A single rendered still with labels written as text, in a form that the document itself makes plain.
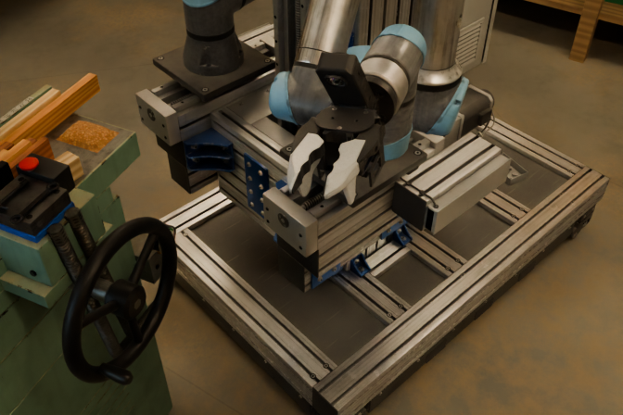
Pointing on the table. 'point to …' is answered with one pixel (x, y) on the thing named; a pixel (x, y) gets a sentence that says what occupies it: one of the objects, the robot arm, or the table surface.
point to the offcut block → (71, 163)
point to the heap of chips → (87, 135)
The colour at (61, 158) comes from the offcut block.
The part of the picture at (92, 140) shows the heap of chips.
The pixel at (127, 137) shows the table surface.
